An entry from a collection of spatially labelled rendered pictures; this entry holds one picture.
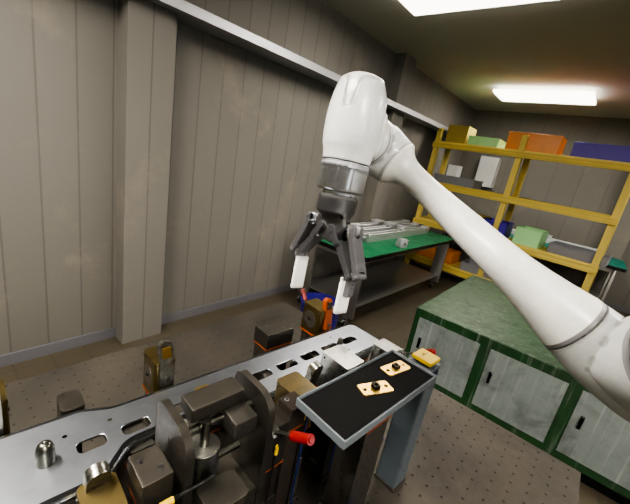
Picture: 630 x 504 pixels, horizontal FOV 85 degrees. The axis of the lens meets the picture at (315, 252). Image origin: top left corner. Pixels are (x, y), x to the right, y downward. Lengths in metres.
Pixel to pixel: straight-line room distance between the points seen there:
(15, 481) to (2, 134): 2.03
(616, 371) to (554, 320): 0.09
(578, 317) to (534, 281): 0.07
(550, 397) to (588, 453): 0.35
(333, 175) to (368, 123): 0.10
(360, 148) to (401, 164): 0.15
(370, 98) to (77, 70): 2.26
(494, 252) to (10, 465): 0.95
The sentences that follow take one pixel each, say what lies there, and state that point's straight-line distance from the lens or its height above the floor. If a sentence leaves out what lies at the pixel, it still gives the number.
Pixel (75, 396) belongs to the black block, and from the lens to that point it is 1.08.
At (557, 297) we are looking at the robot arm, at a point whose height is 1.52.
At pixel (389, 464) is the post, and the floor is 0.78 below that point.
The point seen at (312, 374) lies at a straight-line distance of 0.99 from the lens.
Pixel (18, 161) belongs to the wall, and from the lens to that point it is 2.66.
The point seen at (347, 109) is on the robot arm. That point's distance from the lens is 0.62.
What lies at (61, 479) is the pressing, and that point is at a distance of 0.90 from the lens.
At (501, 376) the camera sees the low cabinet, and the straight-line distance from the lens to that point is 2.77.
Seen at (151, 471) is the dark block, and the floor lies 1.12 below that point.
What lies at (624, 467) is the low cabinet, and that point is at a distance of 2.90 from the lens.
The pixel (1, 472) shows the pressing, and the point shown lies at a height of 1.00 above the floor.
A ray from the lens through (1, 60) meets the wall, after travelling 2.63.
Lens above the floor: 1.66
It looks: 16 degrees down
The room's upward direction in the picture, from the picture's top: 10 degrees clockwise
